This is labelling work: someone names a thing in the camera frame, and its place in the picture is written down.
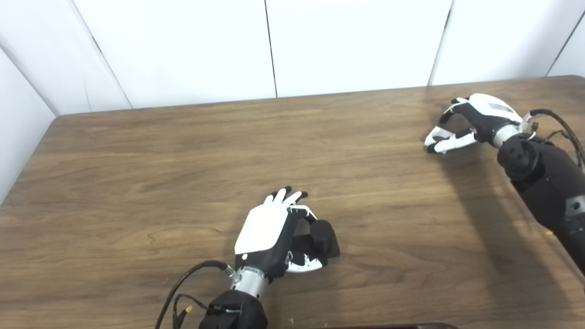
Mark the thin wire with yellow plug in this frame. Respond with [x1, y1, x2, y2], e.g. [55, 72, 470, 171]
[173, 293, 210, 329]

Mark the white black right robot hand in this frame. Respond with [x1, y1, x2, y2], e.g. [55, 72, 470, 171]
[424, 93, 524, 154]

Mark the thin black right wrist wire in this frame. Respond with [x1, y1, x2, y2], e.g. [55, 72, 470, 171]
[532, 121, 572, 142]

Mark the thick black left wrist cable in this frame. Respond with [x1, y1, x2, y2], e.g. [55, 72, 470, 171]
[154, 260, 234, 329]

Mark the white square piece with hole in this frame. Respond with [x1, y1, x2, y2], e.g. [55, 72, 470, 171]
[424, 128, 451, 148]

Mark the black peg block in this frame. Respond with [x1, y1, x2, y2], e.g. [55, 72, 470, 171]
[292, 219, 341, 259]

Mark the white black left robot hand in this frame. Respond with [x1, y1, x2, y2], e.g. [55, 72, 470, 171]
[234, 186, 329, 279]

